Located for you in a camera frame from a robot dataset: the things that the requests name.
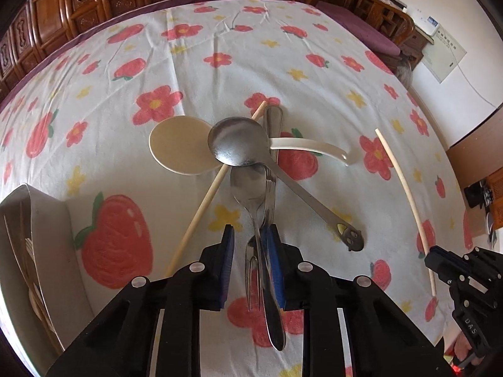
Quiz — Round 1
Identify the small steel spoon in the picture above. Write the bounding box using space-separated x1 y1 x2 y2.
230 165 285 351

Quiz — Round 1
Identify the steel fork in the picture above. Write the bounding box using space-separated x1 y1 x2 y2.
244 106 285 312

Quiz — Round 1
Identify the light wooden chopstick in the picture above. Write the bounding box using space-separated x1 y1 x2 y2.
374 128 438 297
163 100 269 278

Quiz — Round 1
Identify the large steel spoon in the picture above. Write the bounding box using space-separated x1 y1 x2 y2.
207 117 364 252

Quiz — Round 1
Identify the floral strawberry tablecloth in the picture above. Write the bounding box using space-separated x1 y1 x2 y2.
0 0 475 377

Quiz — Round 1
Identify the grey metal rectangular tin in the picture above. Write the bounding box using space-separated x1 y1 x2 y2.
1 184 94 375

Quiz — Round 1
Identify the purple armchair cushion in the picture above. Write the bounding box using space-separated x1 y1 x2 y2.
315 2 401 56

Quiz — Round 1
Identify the wooden side table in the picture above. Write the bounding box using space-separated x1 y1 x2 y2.
401 26 434 71

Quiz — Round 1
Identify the carved wooden armchair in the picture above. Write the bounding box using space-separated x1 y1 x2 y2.
274 0 415 58

